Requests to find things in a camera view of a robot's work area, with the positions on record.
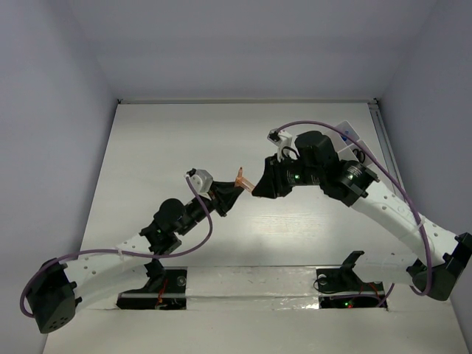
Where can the white four-compartment organizer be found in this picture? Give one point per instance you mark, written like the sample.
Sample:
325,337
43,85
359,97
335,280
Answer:
343,148

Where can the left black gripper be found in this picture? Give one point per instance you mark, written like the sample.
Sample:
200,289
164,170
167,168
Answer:
222,195

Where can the orange highlighter pen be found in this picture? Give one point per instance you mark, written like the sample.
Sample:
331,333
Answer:
243,182

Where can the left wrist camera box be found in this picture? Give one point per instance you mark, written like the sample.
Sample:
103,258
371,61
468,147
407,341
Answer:
200,180

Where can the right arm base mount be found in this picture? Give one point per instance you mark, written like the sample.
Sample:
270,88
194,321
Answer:
340,288

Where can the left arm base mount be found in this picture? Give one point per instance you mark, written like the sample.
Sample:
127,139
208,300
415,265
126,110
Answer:
165,289

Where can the black scissors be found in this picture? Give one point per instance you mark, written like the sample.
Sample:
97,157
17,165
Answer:
360,155

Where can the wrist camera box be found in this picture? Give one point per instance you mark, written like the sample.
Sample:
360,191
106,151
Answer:
200,180
282,139

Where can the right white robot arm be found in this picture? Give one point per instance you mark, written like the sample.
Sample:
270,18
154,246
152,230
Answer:
438,256

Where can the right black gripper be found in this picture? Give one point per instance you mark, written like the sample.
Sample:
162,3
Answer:
271,184

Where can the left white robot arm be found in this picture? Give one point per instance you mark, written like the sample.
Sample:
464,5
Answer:
65,285

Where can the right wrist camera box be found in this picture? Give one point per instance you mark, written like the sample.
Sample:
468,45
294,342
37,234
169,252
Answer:
282,139

